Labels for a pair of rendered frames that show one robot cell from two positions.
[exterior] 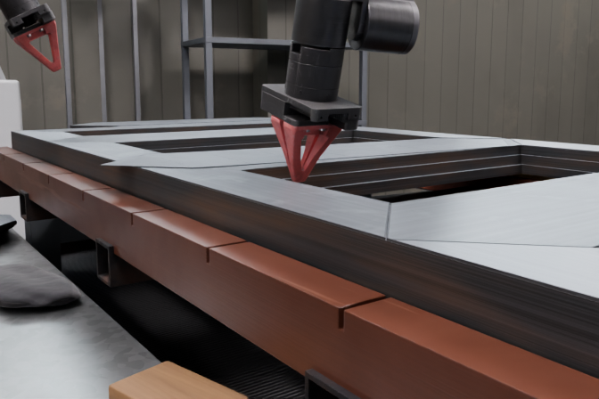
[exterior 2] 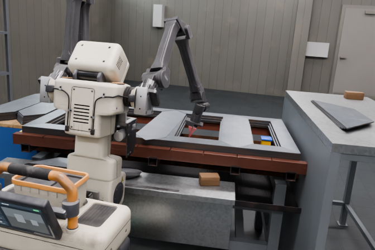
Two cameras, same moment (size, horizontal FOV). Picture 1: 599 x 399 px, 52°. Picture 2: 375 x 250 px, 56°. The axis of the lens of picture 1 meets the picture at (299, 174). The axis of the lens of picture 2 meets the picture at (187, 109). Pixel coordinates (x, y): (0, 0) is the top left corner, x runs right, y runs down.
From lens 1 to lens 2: 1.66 m
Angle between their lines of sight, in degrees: 48
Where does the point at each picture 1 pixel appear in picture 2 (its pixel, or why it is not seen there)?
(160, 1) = not seen: outside the picture
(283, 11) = not seen: outside the picture
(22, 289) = (132, 172)
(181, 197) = (177, 144)
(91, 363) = (172, 180)
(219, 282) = (206, 158)
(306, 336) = (229, 161)
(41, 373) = (169, 183)
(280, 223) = (212, 147)
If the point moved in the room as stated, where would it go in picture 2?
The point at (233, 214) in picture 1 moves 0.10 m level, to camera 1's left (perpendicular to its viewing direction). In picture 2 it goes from (197, 147) to (185, 150)
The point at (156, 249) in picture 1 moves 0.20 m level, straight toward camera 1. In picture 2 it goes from (181, 155) to (215, 164)
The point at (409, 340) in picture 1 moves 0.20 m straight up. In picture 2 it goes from (248, 158) to (252, 121)
